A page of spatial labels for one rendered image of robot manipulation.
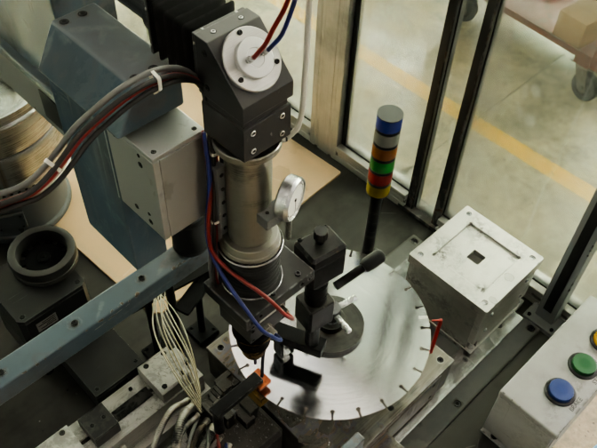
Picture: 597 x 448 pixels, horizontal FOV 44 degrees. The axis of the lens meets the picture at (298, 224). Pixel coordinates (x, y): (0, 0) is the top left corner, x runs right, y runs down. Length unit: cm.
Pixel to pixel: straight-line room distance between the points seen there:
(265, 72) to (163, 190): 18
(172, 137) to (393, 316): 62
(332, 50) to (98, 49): 87
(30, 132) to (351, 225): 68
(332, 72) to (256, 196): 87
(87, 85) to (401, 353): 67
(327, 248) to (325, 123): 81
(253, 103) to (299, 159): 108
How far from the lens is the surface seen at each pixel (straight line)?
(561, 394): 129
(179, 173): 76
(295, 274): 91
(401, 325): 123
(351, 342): 119
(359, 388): 116
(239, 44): 66
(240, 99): 66
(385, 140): 127
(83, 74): 78
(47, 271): 132
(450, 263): 139
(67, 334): 113
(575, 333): 137
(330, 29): 156
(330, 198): 167
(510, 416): 130
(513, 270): 141
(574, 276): 142
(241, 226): 80
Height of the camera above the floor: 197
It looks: 50 degrees down
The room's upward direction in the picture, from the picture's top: 3 degrees clockwise
